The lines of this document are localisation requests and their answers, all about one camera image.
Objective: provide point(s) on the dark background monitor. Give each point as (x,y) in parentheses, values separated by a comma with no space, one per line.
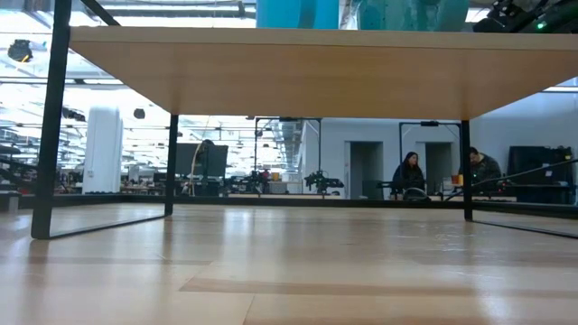
(212,160)

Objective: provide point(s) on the large black case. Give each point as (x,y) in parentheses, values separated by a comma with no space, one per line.
(539,169)

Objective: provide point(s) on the large teal mug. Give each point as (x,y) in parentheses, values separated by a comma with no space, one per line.
(406,15)

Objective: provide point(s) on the black ceiling fixture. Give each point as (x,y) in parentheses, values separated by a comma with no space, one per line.
(20,50)

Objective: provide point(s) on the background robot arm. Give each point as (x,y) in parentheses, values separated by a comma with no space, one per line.
(323,182)

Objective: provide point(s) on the person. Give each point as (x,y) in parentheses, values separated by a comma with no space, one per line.
(408,176)
(485,169)

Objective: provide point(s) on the black gantry frame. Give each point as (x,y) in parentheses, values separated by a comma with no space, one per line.
(255,144)
(400,144)

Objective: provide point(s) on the white pillar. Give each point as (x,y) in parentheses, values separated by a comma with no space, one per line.
(103,149)

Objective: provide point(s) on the orange cup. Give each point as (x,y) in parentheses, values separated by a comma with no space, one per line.
(456,179)

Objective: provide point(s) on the wooden shelf with black legs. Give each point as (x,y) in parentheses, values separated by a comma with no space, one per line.
(316,77)

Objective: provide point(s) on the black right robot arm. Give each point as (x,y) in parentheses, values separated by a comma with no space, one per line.
(560,15)

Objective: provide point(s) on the black aluminium table frame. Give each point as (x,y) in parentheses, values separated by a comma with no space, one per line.
(289,201)

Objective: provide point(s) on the black office chair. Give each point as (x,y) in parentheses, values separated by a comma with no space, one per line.
(415,194)

